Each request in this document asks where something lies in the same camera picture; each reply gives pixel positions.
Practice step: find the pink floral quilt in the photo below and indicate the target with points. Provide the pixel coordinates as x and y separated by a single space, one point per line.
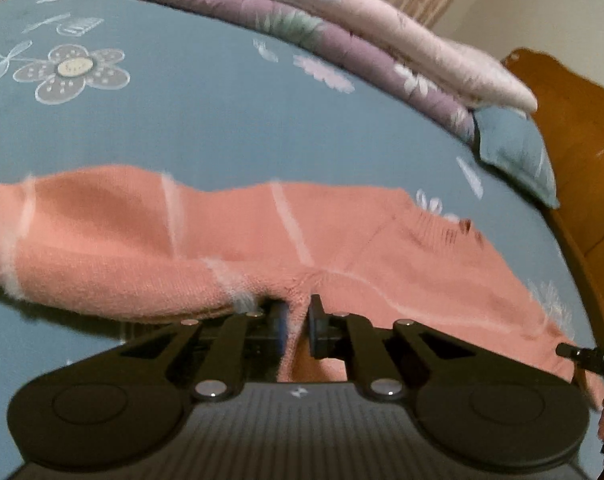
406 30

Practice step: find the pink striped knit sweater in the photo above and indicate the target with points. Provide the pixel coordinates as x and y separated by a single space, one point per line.
232 240

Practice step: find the blue floral pillow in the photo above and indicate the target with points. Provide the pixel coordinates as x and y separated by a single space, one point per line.
516 150

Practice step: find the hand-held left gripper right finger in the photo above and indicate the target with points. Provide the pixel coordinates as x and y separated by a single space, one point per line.
316 327

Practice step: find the wooden bed headboard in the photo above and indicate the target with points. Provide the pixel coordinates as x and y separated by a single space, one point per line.
581 160

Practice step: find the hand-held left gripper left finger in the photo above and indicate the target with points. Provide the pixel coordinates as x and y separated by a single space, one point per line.
279 327

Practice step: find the purple floral quilt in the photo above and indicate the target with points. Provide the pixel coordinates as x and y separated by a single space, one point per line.
232 2

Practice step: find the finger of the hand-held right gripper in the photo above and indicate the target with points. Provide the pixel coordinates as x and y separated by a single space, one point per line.
569 351

